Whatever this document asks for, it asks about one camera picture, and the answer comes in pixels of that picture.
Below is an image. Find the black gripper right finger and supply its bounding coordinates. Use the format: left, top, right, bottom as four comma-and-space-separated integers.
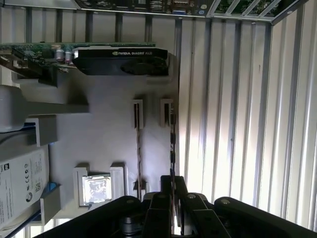
173, 176, 317, 238

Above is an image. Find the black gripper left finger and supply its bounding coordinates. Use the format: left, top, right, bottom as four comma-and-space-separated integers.
34, 176, 172, 238

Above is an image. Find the RAM stick with black chips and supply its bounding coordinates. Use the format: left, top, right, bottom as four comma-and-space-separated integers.
169, 103, 181, 236

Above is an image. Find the silver CPU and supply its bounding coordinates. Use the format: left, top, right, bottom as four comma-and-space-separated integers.
83, 174, 112, 206

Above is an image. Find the grey parts rack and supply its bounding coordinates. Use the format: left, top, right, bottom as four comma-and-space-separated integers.
0, 44, 180, 224

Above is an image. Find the hard disk in blue carrier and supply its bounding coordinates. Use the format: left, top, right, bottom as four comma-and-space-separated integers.
0, 119, 61, 235

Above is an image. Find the black graphics card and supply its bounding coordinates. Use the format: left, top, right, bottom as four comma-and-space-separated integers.
0, 42, 171, 82

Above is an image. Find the black PC case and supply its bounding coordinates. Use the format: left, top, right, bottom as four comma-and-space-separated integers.
74, 0, 305, 25

